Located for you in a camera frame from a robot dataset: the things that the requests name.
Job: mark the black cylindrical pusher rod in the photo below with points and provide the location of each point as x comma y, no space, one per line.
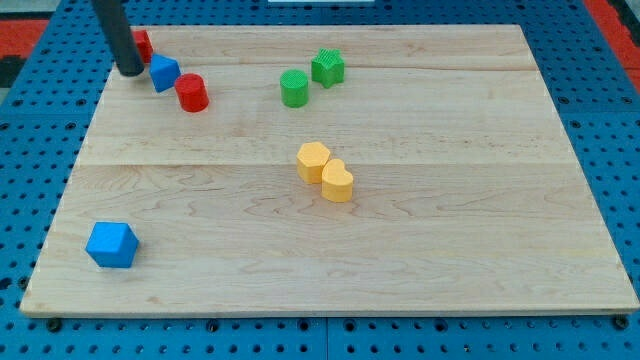
116,29

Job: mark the red cylinder block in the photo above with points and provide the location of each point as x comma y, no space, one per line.
191,92

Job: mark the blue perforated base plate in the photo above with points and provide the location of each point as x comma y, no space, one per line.
48,110

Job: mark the wooden board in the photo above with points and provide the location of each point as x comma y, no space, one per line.
468,199

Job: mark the green star block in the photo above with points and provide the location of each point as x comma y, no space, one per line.
328,67

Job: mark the red block behind rod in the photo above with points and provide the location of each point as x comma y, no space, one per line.
143,44

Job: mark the green cylinder block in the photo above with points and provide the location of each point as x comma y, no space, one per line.
294,88

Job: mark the yellow heart block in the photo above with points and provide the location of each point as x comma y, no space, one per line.
337,182

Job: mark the blue cube block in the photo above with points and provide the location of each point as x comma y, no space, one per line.
112,245

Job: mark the blue triangle block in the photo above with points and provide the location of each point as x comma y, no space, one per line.
163,72

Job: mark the yellow hexagon block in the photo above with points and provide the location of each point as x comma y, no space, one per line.
311,159

